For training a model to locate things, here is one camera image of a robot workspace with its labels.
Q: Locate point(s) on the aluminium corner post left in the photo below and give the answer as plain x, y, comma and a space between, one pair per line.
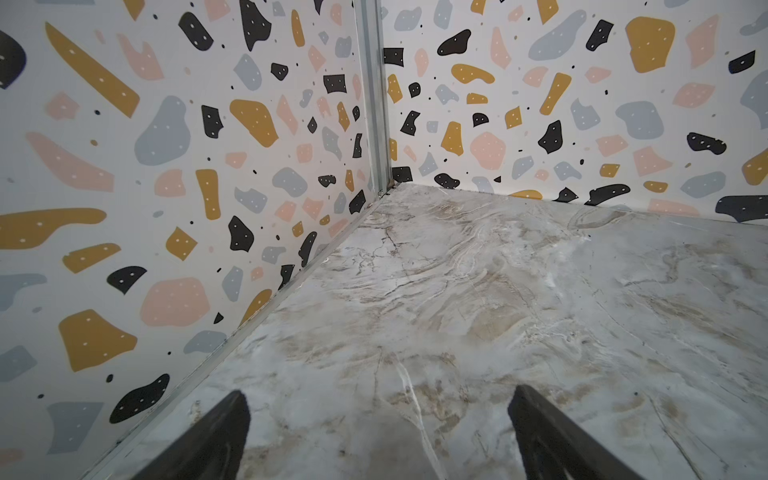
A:
368, 24

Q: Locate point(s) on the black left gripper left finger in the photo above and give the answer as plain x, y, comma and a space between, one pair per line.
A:
212, 448

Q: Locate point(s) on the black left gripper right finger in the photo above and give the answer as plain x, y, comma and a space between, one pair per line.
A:
552, 446

